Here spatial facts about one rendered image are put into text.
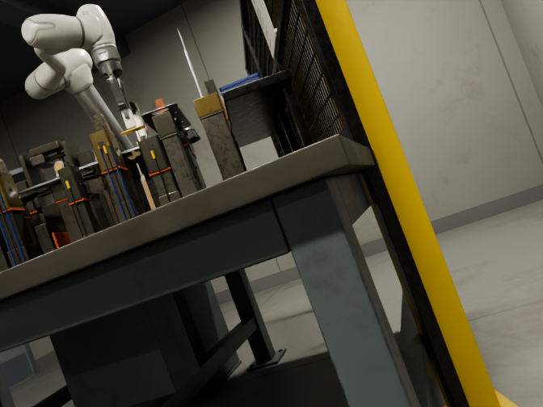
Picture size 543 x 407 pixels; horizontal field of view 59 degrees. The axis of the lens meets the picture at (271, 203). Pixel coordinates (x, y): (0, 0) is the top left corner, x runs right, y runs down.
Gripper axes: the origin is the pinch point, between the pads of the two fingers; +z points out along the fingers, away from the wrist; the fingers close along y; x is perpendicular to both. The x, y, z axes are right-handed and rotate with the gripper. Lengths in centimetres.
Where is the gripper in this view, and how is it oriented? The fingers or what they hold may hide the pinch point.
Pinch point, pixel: (128, 119)
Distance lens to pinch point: 174.4
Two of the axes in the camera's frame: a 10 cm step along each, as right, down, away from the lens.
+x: 9.4, -3.5, 0.4
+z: 3.5, 9.4, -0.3
